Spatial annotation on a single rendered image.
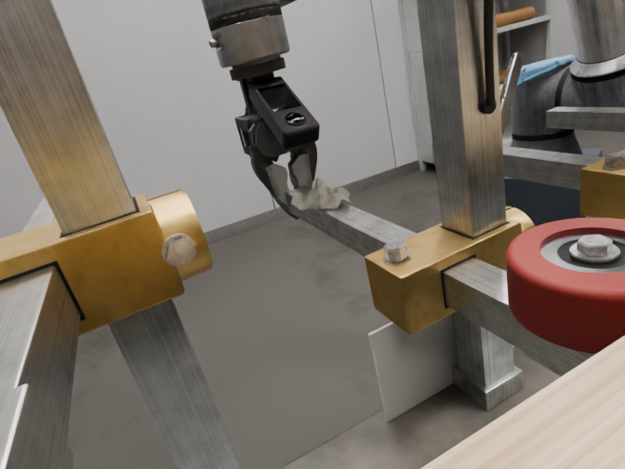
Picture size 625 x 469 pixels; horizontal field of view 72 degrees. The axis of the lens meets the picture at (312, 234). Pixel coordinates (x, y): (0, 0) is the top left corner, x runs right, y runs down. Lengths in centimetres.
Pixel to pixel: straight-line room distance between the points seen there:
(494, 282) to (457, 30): 16
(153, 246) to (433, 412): 31
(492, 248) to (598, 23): 82
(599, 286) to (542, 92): 105
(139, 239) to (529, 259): 20
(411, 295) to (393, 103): 305
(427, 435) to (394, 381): 5
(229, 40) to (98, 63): 233
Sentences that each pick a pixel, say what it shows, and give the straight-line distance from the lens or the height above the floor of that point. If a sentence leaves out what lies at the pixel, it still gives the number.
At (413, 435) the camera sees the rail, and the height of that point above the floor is 70.
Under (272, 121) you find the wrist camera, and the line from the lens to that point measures 51.
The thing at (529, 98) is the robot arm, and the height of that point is 80.
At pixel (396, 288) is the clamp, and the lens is 32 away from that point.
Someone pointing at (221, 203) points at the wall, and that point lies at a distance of 296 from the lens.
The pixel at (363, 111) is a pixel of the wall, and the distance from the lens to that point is 321.
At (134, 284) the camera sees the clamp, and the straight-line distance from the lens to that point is 24.
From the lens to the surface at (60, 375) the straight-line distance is 18.
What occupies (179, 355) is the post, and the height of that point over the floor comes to 88.
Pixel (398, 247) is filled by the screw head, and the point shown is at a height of 88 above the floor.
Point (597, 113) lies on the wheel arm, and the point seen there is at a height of 84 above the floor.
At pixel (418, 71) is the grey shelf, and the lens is 327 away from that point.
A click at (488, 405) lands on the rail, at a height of 71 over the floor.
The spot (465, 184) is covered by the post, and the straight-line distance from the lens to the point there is 33.
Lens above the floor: 102
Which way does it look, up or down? 22 degrees down
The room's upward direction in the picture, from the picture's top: 14 degrees counter-clockwise
